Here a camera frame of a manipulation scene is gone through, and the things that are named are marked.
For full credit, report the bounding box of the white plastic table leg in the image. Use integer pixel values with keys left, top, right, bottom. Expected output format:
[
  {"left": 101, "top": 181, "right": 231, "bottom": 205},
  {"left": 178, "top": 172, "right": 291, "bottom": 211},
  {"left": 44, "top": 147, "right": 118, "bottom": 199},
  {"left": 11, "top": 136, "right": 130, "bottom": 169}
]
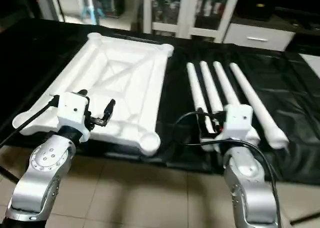
[
  {"left": 229, "top": 63, "right": 290, "bottom": 149},
  {"left": 213, "top": 61, "right": 261, "bottom": 146},
  {"left": 186, "top": 63, "right": 221, "bottom": 152},
  {"left": 199, "top": 61, "right": 227, "bottom": 113}
]

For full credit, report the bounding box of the white plastic table top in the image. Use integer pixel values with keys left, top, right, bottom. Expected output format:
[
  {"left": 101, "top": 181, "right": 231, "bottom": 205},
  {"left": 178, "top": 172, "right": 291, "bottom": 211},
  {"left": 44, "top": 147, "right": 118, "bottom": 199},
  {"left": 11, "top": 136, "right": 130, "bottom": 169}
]
[{"left": 12, "top": 33, "right": 175, "bottom": 156}]

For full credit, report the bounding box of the black mat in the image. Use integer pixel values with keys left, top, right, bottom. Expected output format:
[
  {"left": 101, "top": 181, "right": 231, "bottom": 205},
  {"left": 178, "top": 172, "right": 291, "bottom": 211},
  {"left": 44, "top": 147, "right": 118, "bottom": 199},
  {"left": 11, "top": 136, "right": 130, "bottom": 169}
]
[{"left": 0, "top": 19, "right": 320, "bottom": 184}]

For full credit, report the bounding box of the white drawer unit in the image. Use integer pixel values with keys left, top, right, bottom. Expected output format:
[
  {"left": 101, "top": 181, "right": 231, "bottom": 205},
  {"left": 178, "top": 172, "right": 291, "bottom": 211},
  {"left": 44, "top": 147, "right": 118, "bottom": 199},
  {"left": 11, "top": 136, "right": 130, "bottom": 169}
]
[{"left": 222, "top": 23, "right": 296, "bottom": 52}]

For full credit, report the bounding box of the dark storage box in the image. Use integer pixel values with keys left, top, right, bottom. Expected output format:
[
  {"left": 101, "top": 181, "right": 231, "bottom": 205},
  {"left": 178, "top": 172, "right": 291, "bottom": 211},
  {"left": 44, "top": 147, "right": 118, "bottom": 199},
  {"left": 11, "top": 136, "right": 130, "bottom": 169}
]
[{"left": 95, "top": 0, "right": 126, "bottom": 17}]

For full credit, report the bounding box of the black metal bench leg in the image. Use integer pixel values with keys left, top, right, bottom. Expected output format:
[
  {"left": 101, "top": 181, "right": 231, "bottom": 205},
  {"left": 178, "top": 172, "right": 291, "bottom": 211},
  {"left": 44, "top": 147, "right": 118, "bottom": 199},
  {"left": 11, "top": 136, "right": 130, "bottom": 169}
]
[
  {"left": 0, "top": 165, "right": 18, "bottom": 184},
  {"left": 290, "top": 213, "right": 320, "bottom": 225}
]

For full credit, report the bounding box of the white glass-door cabinet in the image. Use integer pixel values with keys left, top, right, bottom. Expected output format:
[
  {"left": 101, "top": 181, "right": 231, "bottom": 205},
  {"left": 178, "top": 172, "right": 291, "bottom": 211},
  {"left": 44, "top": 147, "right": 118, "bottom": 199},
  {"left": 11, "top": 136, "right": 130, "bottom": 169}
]
[{"left": 142, "top": 0, "right": 243, "bottom": 42}]

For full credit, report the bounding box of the black box yellow label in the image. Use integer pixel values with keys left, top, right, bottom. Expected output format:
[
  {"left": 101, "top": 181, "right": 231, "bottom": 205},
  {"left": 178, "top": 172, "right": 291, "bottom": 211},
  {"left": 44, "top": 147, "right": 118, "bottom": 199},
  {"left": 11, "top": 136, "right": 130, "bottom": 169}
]
[{"left": 235, "top": 0, "right": 273, "bottom": 21}]

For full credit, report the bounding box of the light blue metal frame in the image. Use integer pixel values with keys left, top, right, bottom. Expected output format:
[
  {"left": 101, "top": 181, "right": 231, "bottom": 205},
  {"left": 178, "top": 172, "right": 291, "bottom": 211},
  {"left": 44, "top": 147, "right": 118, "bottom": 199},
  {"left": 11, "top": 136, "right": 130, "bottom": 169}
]
[{"left": 82, "top": 0, "right": 101, "bottom": 23}]

